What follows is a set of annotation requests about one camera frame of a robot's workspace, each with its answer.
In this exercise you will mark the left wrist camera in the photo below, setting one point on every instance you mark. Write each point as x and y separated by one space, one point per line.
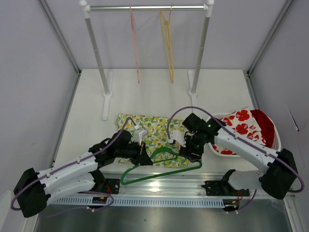
139 133

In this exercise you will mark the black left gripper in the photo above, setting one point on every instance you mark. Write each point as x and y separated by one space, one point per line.
144 159

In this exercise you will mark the yellow hanger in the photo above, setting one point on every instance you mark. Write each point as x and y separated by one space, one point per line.
167 40

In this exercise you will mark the pink hanger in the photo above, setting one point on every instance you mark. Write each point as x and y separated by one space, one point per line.
134 42

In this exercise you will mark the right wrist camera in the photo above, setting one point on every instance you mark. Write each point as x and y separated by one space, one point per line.
177 136

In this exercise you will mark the red poppy print cloth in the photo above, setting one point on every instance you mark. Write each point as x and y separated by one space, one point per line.
243 122

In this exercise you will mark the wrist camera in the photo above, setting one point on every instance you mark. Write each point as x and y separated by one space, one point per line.
177 136
139 133

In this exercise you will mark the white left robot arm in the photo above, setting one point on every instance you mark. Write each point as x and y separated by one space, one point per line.
35 190

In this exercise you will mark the lemon print skirt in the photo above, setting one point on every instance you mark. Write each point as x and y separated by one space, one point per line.
157 137

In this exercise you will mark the white clothes rack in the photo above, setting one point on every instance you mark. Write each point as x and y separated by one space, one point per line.
107 80

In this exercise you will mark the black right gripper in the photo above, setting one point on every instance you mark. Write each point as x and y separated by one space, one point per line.
187 152

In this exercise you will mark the aluminium mounting rail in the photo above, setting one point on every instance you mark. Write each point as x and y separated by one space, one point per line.
171 186

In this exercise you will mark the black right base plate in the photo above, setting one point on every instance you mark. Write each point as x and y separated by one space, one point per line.
221 188

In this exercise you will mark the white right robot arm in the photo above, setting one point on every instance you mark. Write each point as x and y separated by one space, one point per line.
276 170

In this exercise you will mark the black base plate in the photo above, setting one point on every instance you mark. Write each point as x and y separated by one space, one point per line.
221 188
110 186

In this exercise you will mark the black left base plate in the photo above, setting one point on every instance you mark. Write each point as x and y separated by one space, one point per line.
110 186

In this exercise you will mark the white slotted cable duct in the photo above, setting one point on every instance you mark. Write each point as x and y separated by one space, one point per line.
141 201

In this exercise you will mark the green hanger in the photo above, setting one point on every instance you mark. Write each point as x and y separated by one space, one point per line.
156 152

